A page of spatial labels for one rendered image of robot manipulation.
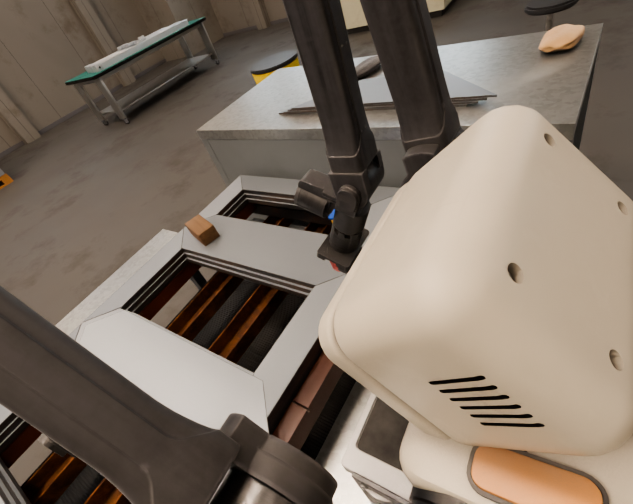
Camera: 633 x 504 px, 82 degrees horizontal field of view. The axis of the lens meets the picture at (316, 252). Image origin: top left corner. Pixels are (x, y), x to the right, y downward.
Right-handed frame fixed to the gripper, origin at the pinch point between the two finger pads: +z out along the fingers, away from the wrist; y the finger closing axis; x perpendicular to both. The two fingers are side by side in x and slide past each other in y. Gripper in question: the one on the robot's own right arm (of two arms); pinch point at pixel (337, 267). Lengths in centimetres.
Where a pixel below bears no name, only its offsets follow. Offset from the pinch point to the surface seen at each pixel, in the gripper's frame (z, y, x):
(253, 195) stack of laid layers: 39, -37, -49
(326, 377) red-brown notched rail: 15.2, 16.3, 8.2
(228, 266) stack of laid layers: 32.4, -3.4, -34.5
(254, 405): 15.0, 28.7, -1.7
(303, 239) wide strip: 21.9, -17.7, -17.0
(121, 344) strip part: 36, 30, -45
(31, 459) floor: 162, 83, -109
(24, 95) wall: 411, -295, -811
